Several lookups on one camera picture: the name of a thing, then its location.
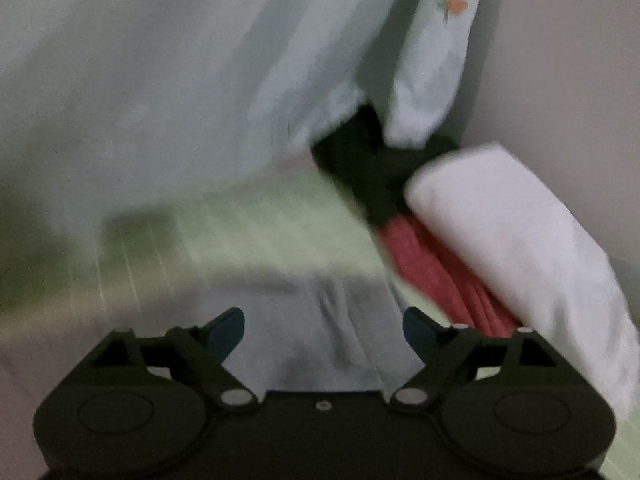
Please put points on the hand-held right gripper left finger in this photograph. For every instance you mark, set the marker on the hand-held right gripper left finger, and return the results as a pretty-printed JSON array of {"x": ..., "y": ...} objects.
[{"x": 227, "y": 329}]

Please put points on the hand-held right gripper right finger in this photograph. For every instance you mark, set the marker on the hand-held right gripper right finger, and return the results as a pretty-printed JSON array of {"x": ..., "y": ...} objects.
[{"x": 419, "y": 330}]

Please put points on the light blue garment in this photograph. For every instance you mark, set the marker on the light blue garment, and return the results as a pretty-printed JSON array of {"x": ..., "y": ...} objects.
[{"x": 190, "y": 85}]

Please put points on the red folded cloth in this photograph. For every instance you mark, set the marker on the red folded cloth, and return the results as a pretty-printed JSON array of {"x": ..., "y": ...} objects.
[{"x": 440, "y": 270}]

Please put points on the light green striped bed sheet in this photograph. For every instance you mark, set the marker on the light green striped bed sheet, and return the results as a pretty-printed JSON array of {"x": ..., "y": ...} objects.
[{"x": 240, "y": 240}]

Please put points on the white folded cloth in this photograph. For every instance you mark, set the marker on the white folded cloth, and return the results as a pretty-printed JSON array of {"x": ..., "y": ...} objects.
[{"x": 520, "y": 245}]

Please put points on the black cloth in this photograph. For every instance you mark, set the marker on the black cloth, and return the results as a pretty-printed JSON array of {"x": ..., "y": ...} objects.
[{"x": 370, "y": 170}]

